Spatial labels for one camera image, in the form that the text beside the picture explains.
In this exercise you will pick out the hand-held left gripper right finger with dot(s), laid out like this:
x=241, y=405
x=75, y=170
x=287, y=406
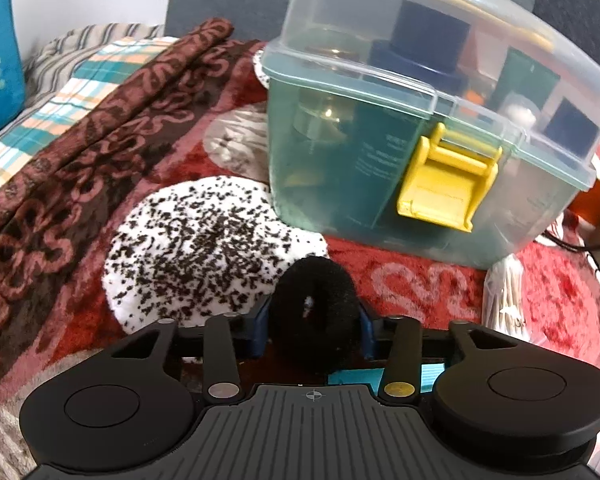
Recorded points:
x=366, y=332

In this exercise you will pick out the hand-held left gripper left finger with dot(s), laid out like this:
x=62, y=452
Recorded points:
x=261, y=332

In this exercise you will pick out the black fuzzy scrunchie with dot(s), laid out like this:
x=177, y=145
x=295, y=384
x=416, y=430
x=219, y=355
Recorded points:
x=312, y=325

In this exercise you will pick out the bag of cotton swabs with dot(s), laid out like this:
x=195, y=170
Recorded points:
x=505, y=300

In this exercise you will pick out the clear plastic storage box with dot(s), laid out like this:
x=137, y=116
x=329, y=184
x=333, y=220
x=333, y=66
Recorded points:
x=430, y=135

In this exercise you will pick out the brown patterned cloth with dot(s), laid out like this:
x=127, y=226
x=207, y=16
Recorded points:
x=80, y=175

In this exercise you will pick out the dark blue capped bottle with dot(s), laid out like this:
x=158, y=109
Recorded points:
x=430, y=35
x=572, y=127

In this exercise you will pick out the plaid teal orange cloth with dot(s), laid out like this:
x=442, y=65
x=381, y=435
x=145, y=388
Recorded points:
x=55, y=105

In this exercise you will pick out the striped cloth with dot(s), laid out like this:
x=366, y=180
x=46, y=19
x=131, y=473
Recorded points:
x=90, y=40

